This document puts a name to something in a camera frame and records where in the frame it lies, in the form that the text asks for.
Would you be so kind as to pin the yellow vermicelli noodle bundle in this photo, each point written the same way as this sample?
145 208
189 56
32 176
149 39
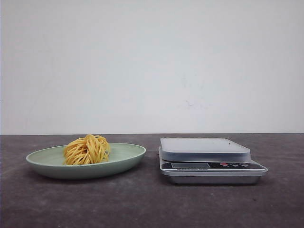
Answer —
90 149

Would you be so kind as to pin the silver digital kitchen scale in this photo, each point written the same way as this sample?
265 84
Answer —
208 161

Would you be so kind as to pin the light green plate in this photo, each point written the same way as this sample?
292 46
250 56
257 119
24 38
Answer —
49 162

